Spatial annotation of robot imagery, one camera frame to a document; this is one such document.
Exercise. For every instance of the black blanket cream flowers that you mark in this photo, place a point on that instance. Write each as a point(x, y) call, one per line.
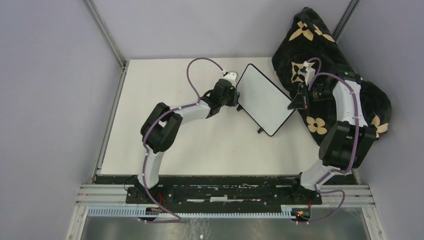
point(309, 39)

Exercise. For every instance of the aluminium frame rails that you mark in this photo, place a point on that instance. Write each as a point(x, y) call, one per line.
point(115, 196)

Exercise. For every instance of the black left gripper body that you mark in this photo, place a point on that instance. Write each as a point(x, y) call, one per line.
point(230, 100)

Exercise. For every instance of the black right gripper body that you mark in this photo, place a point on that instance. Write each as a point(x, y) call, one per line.
point(319, 93)

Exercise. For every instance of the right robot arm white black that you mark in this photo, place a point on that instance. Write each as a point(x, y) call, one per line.
point(349, 140)

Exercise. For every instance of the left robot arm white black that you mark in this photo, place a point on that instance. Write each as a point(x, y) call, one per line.
point(160, 129)

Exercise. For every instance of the white whiteboard black frame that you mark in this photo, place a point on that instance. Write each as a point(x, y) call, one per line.
point(262, 100)

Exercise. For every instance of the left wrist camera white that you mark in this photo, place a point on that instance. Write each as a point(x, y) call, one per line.
point(231, 76)

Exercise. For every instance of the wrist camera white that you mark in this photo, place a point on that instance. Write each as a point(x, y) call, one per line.
point(307, 71)
point(231, 76)

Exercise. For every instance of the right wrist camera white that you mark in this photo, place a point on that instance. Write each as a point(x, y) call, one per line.
point(307, 71)

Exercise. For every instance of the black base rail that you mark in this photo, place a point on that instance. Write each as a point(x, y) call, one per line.
point(231, 194)

